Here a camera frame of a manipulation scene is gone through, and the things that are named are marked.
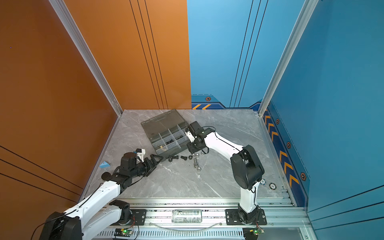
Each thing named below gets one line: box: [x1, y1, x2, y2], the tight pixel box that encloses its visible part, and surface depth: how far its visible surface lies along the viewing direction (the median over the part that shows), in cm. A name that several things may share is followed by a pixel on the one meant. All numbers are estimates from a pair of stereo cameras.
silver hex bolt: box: [193, 157, 202, 172], surface depth 92 cm
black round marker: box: [269, 182, 277, 190], surface depth 84 cm
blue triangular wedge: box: [99, 161, 111, 169], surface depth 93 cm
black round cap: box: [101, 172, 111, 181], surface depth 79 cm
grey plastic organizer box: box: [140, 109, 188, 160], surface depth 105 cm
